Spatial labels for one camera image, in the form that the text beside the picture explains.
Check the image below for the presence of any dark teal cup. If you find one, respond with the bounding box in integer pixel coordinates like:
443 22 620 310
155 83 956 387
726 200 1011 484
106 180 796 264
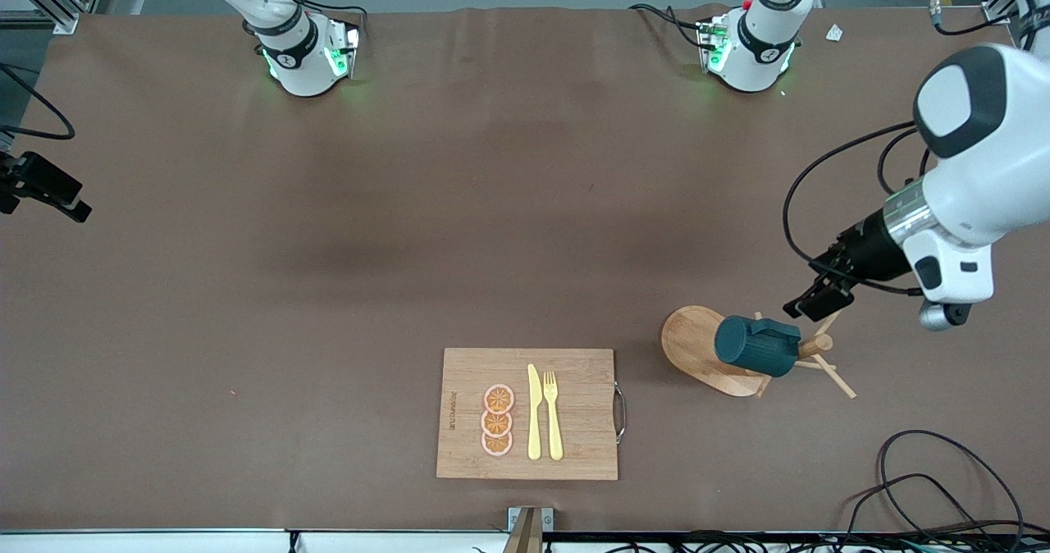
714 315 801 378

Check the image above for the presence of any wooden mug tree stand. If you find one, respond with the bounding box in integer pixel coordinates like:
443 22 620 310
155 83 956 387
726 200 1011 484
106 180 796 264
660 304 858 400

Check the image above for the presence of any bamboo cutting board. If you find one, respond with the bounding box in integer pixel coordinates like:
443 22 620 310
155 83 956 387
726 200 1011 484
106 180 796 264
436 348 619 482

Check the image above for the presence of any yellow plastic fork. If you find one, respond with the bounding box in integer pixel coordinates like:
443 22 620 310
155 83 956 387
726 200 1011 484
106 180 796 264
542 371 564 462

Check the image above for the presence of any brown table cover mat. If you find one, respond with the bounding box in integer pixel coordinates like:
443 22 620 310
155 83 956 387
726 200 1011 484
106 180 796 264
0 3 1050 534

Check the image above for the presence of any yellow plastic knife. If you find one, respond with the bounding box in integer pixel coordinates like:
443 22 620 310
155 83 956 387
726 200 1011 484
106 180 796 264
527 363 543 461

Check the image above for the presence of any base connector box green light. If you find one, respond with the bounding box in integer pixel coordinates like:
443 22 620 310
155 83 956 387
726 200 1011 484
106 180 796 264
322 18 363 80

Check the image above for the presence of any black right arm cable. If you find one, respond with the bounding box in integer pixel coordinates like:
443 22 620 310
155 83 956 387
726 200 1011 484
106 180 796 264
0 63 76 141

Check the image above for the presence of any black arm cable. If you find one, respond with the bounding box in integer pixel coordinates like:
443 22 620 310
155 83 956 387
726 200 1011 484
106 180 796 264
0 63 76 141
782 121 932 296

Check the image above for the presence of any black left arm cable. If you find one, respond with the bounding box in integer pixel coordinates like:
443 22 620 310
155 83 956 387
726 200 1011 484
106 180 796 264
782 121 932 296

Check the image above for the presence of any black looped floor cable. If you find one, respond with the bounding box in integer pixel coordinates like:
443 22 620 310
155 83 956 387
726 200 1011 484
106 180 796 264
843 429 1026 553

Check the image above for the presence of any black cable along table edge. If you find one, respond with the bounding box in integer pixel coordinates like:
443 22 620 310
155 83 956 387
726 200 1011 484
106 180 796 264
541 528 1050 553

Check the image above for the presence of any black left base cable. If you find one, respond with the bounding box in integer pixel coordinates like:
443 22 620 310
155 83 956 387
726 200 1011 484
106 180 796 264
628 2 708 50

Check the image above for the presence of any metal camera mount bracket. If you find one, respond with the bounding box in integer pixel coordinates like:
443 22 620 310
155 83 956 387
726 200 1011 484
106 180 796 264
502 506 555 553

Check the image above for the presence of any white table edge rail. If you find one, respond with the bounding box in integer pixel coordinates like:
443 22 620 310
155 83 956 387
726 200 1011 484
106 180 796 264
0 528 509 553

